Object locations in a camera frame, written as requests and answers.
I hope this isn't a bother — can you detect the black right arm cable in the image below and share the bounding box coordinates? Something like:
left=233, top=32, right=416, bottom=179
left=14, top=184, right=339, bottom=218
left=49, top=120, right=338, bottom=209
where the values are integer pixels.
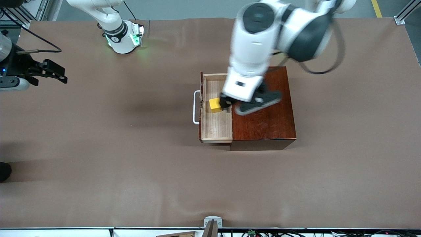
left=0, top=10, right=62, bottom=55

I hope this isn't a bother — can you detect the brown table cloth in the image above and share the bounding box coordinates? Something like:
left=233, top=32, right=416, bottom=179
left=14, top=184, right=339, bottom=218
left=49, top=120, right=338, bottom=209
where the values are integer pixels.
left=0, top=17, right=421, bottom=229

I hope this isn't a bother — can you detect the black right base cable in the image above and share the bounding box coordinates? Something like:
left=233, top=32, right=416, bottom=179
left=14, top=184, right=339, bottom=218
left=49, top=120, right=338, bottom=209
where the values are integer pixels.
left=123, top=0, right=137, bottom=21

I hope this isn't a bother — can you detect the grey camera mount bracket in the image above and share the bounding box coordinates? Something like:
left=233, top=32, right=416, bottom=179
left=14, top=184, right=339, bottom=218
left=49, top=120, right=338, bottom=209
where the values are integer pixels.
left=201, top=216, right=223, bottom=237

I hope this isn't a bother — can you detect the aluminium frame profile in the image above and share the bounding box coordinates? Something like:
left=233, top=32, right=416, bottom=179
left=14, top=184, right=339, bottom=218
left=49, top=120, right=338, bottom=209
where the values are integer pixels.
left=0, top=0, right=50, bottom=29
left=394, top=0, right=421, bottom=25

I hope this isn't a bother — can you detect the yellow cube block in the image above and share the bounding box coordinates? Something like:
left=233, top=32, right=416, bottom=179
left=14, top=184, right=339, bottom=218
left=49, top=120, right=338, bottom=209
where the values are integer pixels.
left=209, top=98, right=227, bottom=114

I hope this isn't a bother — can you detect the dark red wooden cabinet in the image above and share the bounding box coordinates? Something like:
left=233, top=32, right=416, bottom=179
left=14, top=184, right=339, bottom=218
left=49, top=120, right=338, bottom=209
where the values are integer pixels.
left=229, top=66, right=297, bottom=151

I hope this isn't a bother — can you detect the black rounded object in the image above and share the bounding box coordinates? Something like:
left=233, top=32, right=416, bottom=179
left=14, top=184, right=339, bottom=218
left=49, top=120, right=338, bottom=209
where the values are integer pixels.
left=0, top=162, right=12, bottom=183

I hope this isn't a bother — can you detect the light brown wooden board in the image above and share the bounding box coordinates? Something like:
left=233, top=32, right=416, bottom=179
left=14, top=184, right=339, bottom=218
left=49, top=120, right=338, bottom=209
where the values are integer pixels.
left=156, top=231, right=196, bottom=237

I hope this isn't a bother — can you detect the black cable tangle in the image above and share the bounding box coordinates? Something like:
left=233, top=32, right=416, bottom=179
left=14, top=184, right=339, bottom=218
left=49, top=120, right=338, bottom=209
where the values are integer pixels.
left=220, top=229, right=421, bottom=237

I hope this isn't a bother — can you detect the wooden drawer with white handle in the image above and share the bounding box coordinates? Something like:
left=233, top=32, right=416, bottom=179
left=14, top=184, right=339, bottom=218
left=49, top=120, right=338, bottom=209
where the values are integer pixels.
left=193, top=72, right=234, bottom=145

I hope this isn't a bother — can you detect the yellow floor tape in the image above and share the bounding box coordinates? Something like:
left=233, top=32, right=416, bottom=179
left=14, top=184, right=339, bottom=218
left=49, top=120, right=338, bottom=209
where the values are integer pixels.
left=371, top=0, right=384, bottom=18

